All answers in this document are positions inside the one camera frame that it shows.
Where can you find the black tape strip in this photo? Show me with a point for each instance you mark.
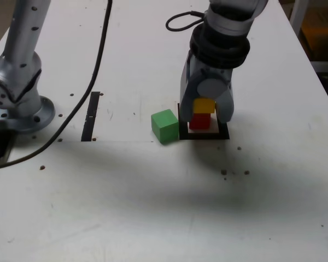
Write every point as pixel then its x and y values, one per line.
pixel 88 128

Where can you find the yellow cube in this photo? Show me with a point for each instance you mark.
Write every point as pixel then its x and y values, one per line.
pixel 204 106

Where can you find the red cube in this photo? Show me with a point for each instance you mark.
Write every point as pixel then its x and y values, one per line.
pixel 199 121

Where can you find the yellow box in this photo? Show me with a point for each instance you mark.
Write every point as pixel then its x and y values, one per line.
pixel 322 38

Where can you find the green cube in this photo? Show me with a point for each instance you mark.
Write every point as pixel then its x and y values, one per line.
pixel 165 127

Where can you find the white metal frame leg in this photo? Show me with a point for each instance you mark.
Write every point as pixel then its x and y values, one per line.
pixel 296 16

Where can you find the black tape square outline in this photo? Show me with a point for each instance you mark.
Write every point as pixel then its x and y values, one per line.
pixel 205 136

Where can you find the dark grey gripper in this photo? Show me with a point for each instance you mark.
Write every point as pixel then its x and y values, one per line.
pixel 213 71

